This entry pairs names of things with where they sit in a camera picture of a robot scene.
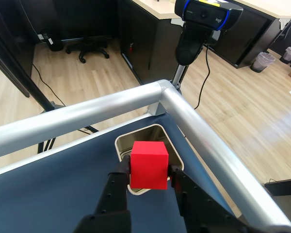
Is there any black Logitech webcam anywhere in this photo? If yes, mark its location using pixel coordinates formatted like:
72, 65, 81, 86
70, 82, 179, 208
173, 0, 244, 31

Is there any silver aluminium table frame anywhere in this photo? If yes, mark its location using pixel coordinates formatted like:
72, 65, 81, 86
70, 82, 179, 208
0, 79, 291, 233

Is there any black tripod stand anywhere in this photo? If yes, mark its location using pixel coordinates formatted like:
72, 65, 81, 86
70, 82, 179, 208
26, 80, 100, 155

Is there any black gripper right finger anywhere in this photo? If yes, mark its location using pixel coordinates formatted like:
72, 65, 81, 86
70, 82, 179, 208
168, 164, 252, 233

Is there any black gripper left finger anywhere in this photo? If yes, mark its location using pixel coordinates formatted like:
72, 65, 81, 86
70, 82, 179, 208
74, 156, 132, 233

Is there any red cube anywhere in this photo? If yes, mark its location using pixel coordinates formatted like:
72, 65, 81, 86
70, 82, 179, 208
130, 141, 170, 190

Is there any small black waste bin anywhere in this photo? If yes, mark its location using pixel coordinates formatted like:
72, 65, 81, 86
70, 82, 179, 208
48, 39, 64, 52

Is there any black webcam mount stand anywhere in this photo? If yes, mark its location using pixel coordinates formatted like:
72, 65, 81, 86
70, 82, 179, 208
171, 21, 220, 91

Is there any black floor cable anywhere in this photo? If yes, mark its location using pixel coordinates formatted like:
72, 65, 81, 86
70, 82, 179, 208
32, 63, 66, 107

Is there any flat black device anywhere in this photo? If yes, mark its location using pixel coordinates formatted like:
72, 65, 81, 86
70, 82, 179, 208
264, 178, 291, 197

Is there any black office chair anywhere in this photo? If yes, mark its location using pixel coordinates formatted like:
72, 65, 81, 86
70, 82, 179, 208
65, 35, 110, 64

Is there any black webcam cable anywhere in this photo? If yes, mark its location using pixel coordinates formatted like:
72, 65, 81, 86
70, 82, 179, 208
193, 44, 212, 110

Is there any black desk with beige top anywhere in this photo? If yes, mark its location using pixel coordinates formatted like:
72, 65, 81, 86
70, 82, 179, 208
117, 0, 185, 86
208, 0, 291, 70

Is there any navy blue table mat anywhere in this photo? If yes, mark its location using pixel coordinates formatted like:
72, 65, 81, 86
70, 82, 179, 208
0, 113, 236, 233

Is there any beige rectangular metal container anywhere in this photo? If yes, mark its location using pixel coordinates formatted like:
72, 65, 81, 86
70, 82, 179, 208
114, 123, 185, 196

